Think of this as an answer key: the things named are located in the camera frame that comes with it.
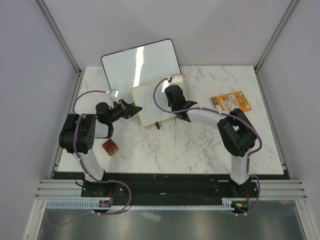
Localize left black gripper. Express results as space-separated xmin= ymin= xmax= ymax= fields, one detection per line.
xmin=107 ymin=99 xmax=142 ymax=124

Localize yellow framed whiteboard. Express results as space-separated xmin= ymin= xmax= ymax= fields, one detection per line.
xmin=131 ymin=75 xmax=189 ymax=127

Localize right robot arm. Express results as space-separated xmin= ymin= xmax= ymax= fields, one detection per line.
xmin=164 ymin=85 xmax=260 ymax=197

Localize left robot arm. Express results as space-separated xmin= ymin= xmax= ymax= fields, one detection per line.
xmin=58 ymin=99 xmax=143 ymax=197

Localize black whiteboard stand foot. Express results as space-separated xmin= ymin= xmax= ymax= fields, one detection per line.
xmin=155 ymin=122 xmax=160 ymax=130

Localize black framed whiteboard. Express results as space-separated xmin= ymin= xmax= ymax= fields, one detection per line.
xmin=100 ymin=38 xmax=182 ymax=103

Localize red wooden block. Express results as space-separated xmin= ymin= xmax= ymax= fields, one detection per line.
xmin=102 ymin=139 xmax=119 ymax=156

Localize orange card box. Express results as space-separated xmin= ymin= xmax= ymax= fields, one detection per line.
xmin=209 ymin=91 xmax=252 ymax=112

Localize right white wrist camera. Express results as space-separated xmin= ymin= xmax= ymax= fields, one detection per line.
xmin=167 ymin=74 xmax=183 ymax=85

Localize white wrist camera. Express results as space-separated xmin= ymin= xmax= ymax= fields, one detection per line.
xmin=105 ymin=88 xmax=119 ymax=102
xmin=167 ymin=74 xmax=183 ymax=85

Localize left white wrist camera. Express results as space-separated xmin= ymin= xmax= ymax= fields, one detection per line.
xmin=105 ymin=88 xmax=119 ymax=102

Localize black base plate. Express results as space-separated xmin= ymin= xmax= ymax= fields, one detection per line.
xmin=53 ymin=172 xmax=293 ymax=205

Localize left aluminium corner post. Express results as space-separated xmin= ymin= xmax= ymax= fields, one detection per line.
xmin=34 ymin=0 xmax=83 ymax=76

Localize aluminium corner post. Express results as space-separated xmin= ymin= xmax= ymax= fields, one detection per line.
xmin=34 ymin=0 xmax=83 ymax=76
xmin=253 ymin=0 xmax=301 ymax=73

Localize white slotted cable duct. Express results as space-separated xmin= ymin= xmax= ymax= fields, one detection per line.
xmin=45 ymin=199 xmax=236 ymax=211

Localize right aluminium corner post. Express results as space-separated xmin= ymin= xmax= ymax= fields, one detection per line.
xmin=253 ymin=0 xmax=301 ymax=73

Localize aluminium rail frame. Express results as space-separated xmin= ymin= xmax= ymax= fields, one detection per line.
xmin=24 ymin=172 xmax=313 ymax=240

